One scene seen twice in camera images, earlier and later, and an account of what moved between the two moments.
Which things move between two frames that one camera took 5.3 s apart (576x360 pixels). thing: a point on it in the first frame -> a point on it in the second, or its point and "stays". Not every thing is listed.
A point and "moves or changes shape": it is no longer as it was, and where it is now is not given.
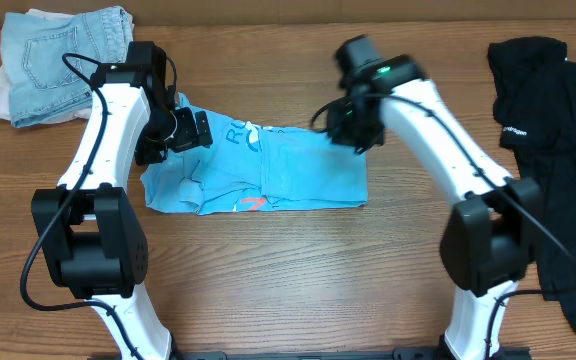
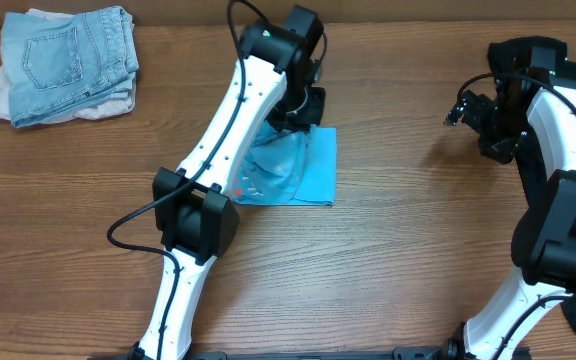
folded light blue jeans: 40,83 stays
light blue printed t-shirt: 252,167 moves or changes shape
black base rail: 399,353 stays
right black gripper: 347,128 -> 475,112
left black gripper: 201,129 -> 298,116
